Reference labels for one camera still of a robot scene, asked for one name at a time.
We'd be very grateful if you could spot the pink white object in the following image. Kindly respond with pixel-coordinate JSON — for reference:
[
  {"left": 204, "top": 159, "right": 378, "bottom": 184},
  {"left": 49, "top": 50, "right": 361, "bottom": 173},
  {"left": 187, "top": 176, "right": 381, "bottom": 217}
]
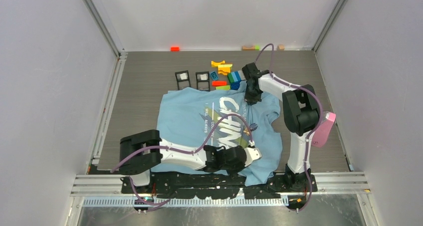
[{"left": 311, "top": 111, "right": 336, "bottom": 148}]

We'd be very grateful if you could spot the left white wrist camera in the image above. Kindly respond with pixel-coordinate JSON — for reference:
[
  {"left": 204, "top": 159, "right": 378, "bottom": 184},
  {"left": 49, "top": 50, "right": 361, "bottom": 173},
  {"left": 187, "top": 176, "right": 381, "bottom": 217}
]
[{"left": 244, "top": 147, "right": 262, "bottom": 167}]

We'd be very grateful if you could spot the tan arch wooden block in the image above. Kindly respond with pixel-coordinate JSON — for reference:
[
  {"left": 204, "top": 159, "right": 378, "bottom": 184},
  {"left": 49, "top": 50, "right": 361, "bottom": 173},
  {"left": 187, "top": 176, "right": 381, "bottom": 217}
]
[{"left": 241, "top": 45, "right": 256, "bottom": 51}]

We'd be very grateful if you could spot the light blue printed t-shirt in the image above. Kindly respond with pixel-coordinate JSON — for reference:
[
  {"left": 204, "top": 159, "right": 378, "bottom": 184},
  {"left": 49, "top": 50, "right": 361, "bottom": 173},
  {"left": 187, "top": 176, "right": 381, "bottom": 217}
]
[{"left": 157, "top": 82, "right": 282, "bottom": 186}]

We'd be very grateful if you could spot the right black brooch box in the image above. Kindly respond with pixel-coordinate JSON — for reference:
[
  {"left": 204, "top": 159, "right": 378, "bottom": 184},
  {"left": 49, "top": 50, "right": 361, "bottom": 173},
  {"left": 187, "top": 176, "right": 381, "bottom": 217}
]
[{"left": 196, "top": 71, "right": 211, "bottom": 91}]

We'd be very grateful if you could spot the blue round brooch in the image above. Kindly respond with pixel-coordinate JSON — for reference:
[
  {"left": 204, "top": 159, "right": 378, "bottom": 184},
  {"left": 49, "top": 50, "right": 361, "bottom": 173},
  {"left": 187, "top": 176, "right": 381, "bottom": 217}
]
[{"left": 249, "top": 123, "right": 258, "bottom": 131}]

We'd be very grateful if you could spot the red flat block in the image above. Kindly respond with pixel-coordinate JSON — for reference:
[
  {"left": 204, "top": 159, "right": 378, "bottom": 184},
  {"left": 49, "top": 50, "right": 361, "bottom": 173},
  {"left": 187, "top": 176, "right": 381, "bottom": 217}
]
[{"left": 212, "top": 81, "right": 227, "bottom": 87}]

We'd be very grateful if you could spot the lime green long block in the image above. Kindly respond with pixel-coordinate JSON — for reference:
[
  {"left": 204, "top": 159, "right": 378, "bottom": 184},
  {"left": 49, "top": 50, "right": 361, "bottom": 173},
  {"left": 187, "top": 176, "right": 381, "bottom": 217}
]
[{"left": 215, "top": 85, "right": 231, "bottom": 90}]

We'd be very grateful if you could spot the pink leaf brooch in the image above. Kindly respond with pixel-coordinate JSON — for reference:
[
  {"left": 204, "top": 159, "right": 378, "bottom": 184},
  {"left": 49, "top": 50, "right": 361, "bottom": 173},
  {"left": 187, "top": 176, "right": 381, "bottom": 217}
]
[{"left": 243, "top": 128, "right": 250, "bottom": 136}]

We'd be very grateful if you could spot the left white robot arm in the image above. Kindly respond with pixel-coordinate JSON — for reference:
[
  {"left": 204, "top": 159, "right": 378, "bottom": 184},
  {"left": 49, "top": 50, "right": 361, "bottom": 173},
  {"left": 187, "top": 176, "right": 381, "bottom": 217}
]
[{"left": 113, "top": 130, "right": 261, "bottom": 193}]

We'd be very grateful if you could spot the multicolour brick stack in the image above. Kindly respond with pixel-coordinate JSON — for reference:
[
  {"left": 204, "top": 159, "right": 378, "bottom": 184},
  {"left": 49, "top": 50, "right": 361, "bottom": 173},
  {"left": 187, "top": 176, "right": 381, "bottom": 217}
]
[{"left": 227, "top": 70, "right": 245, "bottom": 90}]

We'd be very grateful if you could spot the blue figure-eight block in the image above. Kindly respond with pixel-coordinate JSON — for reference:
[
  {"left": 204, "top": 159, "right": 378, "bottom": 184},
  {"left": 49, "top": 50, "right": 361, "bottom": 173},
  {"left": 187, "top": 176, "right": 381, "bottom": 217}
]
[{"left": 210, "top": 71, "right": 219, "bottom": 81}]

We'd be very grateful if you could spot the black brooch box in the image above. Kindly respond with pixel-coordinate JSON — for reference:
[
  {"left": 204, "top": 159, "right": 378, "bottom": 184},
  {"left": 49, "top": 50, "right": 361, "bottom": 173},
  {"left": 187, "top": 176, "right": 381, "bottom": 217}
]
[
  {"left": 175, "top": 70, "right": 192, "bottom": 90},
  {"left": 196, "top": 71, "right": 211, "bottom": 91}
]

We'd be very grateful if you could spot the red block by wall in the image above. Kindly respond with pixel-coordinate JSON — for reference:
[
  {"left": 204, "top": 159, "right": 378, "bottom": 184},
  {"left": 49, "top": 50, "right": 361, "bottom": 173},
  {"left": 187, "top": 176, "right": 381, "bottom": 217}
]
[{"left": 170, "top": 46, "right": 180, "bottom": 51}]

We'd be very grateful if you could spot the yellow arch block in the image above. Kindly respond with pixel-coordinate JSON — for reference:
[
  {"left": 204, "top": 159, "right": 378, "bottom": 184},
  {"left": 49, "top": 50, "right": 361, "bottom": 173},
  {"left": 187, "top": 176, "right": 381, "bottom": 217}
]
[{"left": 211, "top": 60, "right": 225, "bottom": 67}]

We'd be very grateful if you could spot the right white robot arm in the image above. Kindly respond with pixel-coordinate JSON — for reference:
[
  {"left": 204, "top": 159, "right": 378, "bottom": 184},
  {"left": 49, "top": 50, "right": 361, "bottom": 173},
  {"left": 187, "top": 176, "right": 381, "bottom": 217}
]
[{"left": 242, "top": 63, "right": 323, "bottom": 191}]

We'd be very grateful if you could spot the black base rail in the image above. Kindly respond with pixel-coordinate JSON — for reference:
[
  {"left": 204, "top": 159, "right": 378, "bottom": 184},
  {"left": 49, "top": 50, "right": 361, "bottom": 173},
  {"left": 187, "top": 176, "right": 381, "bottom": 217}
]
[{"left": 121, "top": 172, "right": 318, "bottom": 204}]

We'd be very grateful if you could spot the left black brooch box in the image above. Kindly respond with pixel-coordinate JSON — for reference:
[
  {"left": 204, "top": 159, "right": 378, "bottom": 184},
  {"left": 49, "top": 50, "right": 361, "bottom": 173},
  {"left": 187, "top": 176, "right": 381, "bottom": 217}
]
[{"left": 175, "top": 70, "right": 192, "bottom": 90}]

